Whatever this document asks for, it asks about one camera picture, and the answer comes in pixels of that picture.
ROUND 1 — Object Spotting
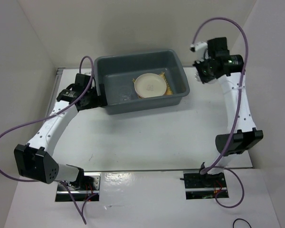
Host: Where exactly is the yellow bamboo mat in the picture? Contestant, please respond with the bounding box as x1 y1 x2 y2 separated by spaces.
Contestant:
132 70 173 99

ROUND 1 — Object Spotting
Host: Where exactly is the cream bear plate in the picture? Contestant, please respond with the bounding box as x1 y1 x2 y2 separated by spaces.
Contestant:
133 73 168 99

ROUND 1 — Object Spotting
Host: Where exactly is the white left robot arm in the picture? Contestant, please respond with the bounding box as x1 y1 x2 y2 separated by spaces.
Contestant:
14 73 107 190

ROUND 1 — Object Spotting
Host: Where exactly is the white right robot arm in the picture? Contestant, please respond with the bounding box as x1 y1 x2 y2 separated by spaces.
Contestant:
190 37 264 187

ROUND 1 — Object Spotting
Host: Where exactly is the grey plastic bin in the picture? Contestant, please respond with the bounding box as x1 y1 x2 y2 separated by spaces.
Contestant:
94 49 190 114

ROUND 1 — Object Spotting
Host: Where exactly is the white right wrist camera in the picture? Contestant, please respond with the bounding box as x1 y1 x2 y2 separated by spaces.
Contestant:
190 41 208 52

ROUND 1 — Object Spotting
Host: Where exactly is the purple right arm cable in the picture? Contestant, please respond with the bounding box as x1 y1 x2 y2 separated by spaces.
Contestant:
191 17 249 209

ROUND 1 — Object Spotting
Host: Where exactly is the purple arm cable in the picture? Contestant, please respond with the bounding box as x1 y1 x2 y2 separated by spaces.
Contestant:
0 56 97 225
191 17 249 209

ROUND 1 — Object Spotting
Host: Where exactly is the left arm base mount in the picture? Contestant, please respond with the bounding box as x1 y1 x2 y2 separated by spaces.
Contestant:
55 172 101 202

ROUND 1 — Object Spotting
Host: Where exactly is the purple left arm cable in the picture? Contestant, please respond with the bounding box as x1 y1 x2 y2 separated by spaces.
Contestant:
0 56 97 225

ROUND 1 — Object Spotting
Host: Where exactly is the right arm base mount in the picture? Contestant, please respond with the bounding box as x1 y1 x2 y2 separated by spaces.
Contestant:
180 171 229 200

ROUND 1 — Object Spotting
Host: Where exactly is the black cable loop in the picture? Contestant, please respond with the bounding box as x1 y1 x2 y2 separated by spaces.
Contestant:
233 218 252 228

